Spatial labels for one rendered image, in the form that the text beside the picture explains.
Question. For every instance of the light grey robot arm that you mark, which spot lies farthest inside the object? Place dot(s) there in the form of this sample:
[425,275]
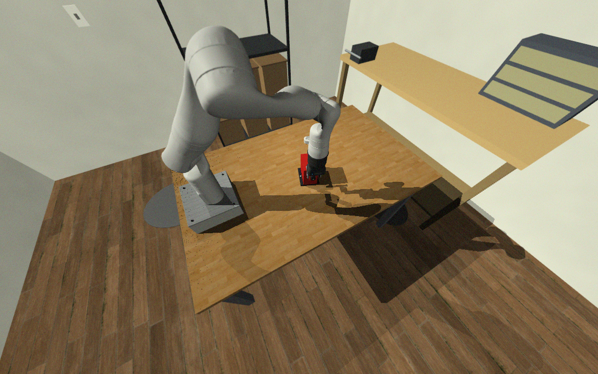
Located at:
[219,83]

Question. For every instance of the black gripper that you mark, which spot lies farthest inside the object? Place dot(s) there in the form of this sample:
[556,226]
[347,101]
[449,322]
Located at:
[317,159]

